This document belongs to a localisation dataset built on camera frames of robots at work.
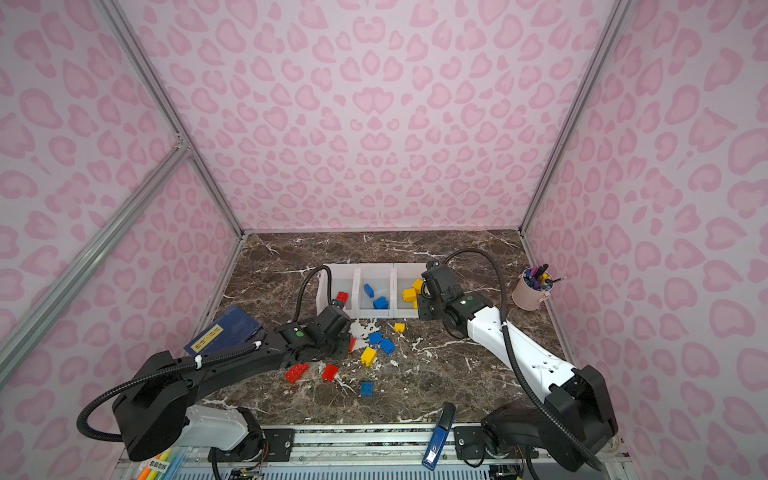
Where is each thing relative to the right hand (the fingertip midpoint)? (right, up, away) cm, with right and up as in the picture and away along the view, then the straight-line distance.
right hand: (427, 300), depth 83 cm
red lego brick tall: (-26, -1, +16) cm, 31 cm away
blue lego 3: (-11, -15, +8) cm, 20 cm away
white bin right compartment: (-6, +6, +18) cm, 20 cm away
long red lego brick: (-37, -21, +1) cm, 43 cm away
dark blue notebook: (-59, -10, +10) cm, 61 cm away
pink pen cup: (+32, +3, +6) cm, 33 cm away
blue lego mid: (-18, +1, +18) cm, 26 cm away
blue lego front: (-17, -24, -2) cm, 29 cm away
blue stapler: (+4, -29, -7) cm, 30 cm away
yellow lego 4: (-2, +2, +16) cm, 17 cm away
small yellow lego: (-8, -10, +10) cm, 16 cm away
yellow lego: (-4, -1, +15) cm, 16 cm away
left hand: (-23, -11, +2) cm, 25 cm away
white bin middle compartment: (-16, +1, +18) cm, 24 cm away
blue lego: (-13, -3, +13) cm, 19 cm away
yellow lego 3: (-3, -3, +12) cm, 13 cm away
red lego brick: (-27, -20, +1) cm, 34 cm away
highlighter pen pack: (-62, -36, -13) cm, 73 cm away
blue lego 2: (-15, -13, +10) cm, 22 cm away
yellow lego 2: (-17, -17, +3) cm, 24 cm away
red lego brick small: (-21, -13, +4) cm, 25 cm away
